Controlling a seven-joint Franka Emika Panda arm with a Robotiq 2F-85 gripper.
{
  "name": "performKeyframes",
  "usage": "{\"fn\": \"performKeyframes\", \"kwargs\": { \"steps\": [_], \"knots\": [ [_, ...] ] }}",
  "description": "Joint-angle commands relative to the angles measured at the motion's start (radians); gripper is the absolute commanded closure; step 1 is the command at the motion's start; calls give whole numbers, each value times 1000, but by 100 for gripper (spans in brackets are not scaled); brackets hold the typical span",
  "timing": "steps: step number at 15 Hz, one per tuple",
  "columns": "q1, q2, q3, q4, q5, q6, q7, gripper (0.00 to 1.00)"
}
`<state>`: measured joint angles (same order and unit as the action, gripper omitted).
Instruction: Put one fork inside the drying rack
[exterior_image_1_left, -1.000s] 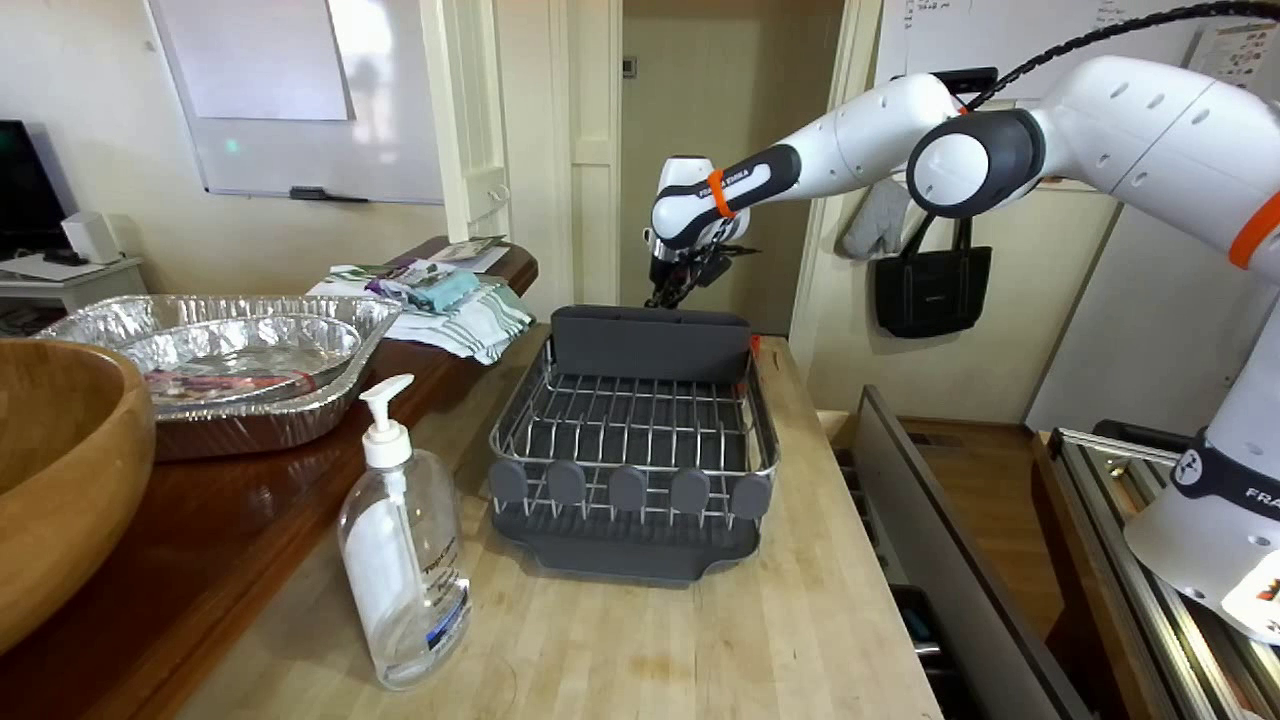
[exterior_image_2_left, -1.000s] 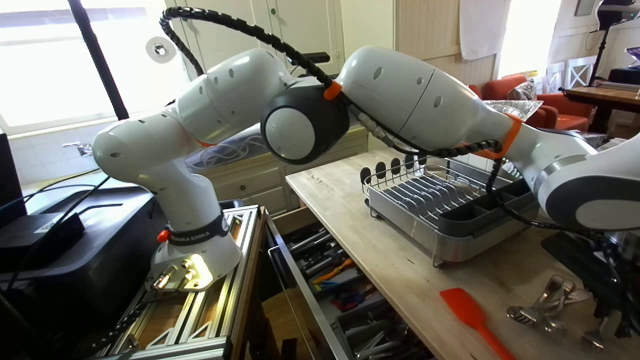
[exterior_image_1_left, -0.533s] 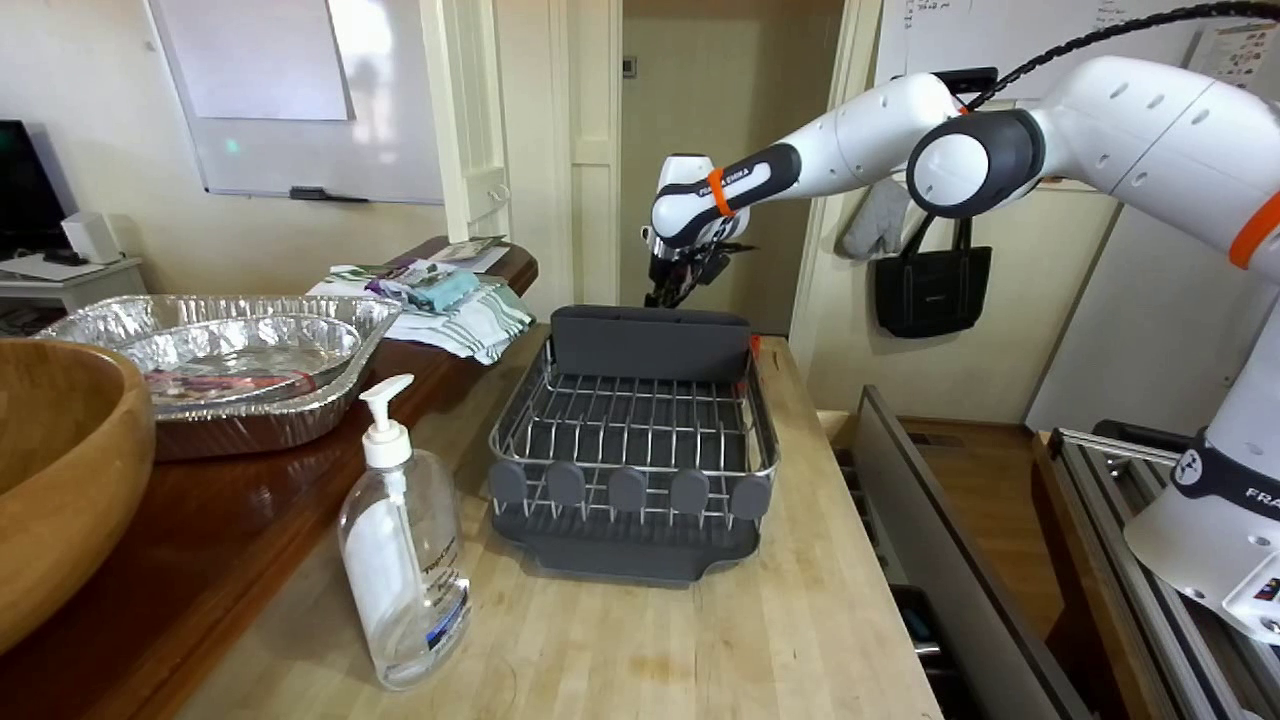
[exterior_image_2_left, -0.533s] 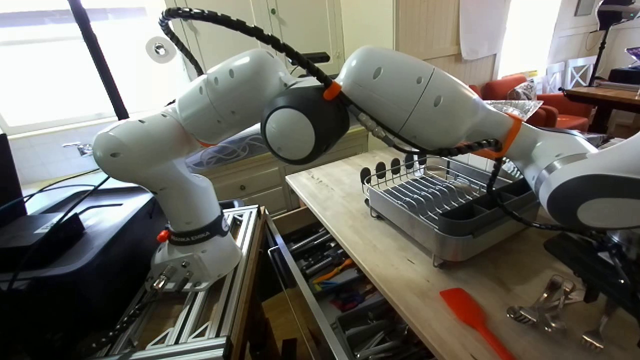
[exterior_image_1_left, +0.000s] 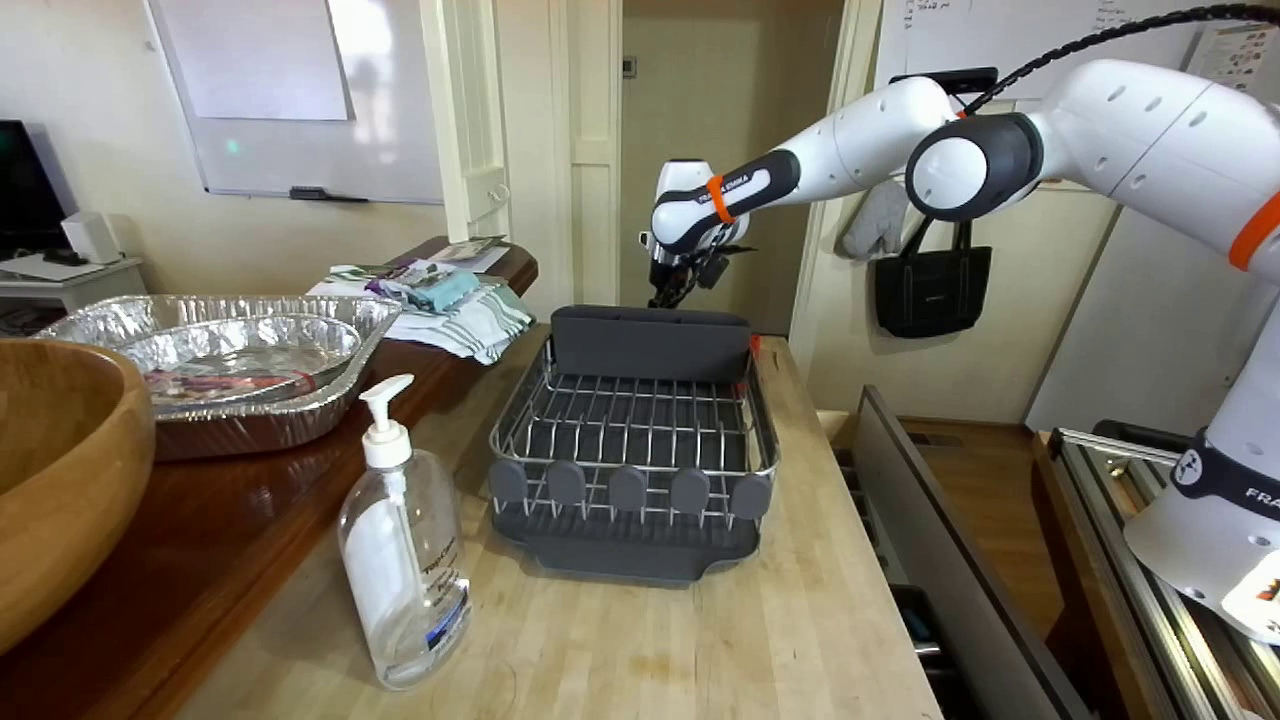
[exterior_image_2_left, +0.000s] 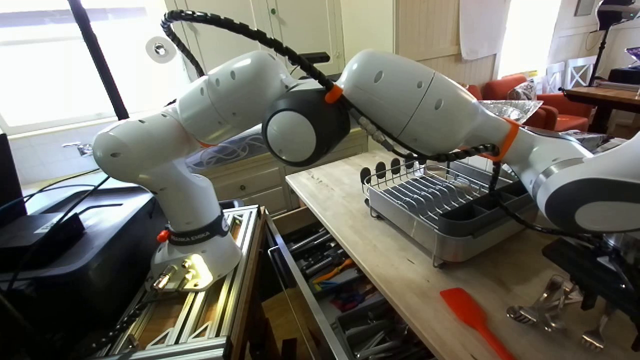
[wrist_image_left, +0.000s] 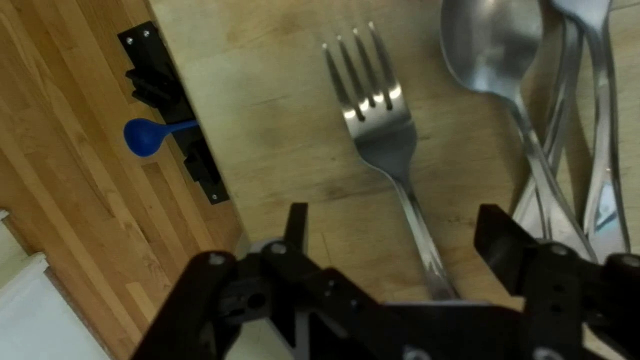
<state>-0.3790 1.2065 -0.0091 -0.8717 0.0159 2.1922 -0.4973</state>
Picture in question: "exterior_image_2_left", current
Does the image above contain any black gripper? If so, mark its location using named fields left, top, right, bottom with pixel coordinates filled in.
left=614, top=249, right=640, bottom=296

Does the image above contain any grey dish drying rack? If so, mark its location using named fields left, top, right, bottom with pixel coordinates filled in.
left=358, top=156, right=541, bottom=269

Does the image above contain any red armchair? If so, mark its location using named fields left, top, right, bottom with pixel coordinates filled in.
left=465, top=74, right=598, bottom=137

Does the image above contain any red silicone spatula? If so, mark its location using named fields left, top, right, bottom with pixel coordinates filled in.
left=438, top=286, right=516, bottom=360

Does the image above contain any dark wooden desk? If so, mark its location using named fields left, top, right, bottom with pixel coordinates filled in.
left=561, top=82, right=640, bottom=137

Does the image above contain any aluminium foil tray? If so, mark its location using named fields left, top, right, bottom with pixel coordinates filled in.
left=478, top=99, right=544, bottom=127

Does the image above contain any white cross pattern crate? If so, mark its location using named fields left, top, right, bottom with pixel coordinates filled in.
left=541, top=56, right=598, bottom=97

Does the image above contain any black lamp on stand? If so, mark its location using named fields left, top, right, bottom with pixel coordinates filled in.
left=588, top=0, right=640, bottom=88

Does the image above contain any white hanging paper sheet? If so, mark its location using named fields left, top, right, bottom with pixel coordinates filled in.
left=458, top=0, right=511, bottom=63

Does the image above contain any open tool drawer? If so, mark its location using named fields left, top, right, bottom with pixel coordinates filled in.
left=263, top=207, right=441, bottom=360

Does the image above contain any aluminium profile robot stand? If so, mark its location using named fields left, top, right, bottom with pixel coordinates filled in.
left=85, top=203, right=263, bottom=360

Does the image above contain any round white disc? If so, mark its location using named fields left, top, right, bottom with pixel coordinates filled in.
left=146, top=37, right=175, bottom=66

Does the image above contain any black equipment case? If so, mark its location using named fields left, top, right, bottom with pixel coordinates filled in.
left=0, top=185, right=168, bottom=360

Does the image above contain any black slanted pole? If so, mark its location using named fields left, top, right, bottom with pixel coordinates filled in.
left=66, top=0, right=130, bottom=124

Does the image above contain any flat black box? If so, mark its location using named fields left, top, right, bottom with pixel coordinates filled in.
left=0, top=208, right=88, bottom=272

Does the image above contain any black tower unit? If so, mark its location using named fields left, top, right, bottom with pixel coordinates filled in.
left=0, top=129, right=28, bottom=226

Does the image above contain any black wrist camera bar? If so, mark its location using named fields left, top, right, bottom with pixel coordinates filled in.
left=539, top=238, right=640, bottom=336

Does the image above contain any orange handled tool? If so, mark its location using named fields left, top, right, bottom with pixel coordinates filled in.
left=310, top=258, right=355, bottom=289

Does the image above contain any clear bin with cables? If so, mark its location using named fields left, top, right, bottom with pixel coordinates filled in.
left=188, top=122, right=275, bottom=168

